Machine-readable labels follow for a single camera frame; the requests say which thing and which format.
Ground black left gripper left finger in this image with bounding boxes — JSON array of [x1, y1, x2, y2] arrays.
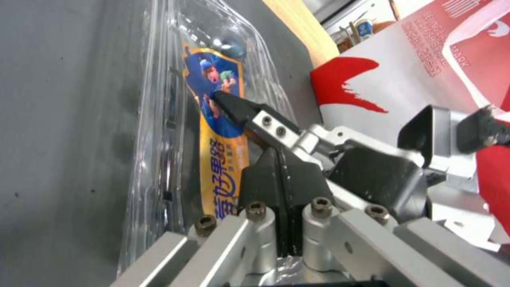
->
[[113, 148, 288, 287]]

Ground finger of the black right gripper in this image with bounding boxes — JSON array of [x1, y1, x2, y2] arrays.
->
[[456, 106, 510, 153], [213, 91, 359, 163]]

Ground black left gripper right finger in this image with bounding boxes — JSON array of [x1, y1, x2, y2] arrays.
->
[[277, 148, 510, 287]]

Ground clear plastic takeout container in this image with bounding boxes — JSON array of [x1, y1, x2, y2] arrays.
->
[[115, 0, 306, 277]]

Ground yellow blue snack packet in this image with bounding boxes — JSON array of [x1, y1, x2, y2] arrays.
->
[[181, 45, 258, 237]]

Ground light wooden board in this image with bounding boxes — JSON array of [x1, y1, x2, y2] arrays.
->
[[262, 0, 343, 67]]

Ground white blue cup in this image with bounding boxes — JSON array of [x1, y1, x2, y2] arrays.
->
[[356, 18, 376, 41]]

